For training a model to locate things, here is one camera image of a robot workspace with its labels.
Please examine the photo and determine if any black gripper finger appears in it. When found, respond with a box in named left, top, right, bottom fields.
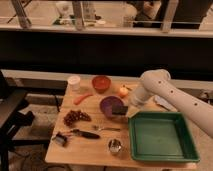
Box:
left=112, top=106, right=128, bottom=115

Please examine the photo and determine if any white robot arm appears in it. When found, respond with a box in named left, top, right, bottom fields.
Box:
left=124, top=69, right=213, bottom=139

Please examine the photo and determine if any small metal cup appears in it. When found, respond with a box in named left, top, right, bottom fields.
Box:
left=108, top=139, right=122, bottom=155

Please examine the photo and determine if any white plastic cup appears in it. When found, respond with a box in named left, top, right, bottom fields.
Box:
left=67, top=75, right=81, bottom=91

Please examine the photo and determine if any purple bowl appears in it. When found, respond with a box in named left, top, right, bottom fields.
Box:
left=99, top=96, right=126, bottom=119

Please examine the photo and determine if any orange fruit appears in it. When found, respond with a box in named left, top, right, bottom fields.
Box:
left=118, top=86, right=129, bottom=98

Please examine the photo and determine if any blue-grey cloth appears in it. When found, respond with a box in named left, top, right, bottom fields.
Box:
left=154, top=95, right=176, bottom=111

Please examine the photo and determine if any red-orange bowl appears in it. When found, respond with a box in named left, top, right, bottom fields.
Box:
left=92, top=75, right=111, bottom=94

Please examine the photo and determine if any orange carrot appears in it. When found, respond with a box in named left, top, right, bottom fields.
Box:
left=73, top=93, right=93, bottom=105

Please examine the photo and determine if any green plastic tray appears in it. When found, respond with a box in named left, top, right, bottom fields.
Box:
left=128, top=112, right=200, bottom=163

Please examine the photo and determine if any bunch of red grapes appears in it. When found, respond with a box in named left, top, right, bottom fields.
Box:
left=63, top=110, right=91, bottom=127

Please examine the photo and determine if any black binder clip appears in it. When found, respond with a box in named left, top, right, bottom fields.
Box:
left=52, top=133, right=68, bottom=147

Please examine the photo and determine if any black chair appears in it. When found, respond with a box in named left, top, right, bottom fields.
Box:
left=0, top=71, right=35, bottom=171

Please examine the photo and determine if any dark-handled peeler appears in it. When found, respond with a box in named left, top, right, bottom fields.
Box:
left=70, top=129, right=100, bottom=139

